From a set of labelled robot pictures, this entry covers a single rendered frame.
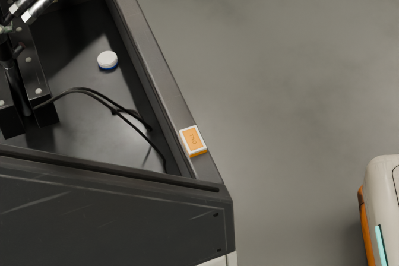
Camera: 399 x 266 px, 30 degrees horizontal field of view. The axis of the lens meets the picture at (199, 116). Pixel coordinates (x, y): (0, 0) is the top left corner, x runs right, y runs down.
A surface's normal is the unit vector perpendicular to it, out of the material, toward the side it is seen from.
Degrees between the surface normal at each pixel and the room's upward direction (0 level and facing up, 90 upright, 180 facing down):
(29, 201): 90
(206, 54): 0
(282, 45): 0
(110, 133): 0
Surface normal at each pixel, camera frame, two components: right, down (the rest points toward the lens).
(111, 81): -0.06, -0.61
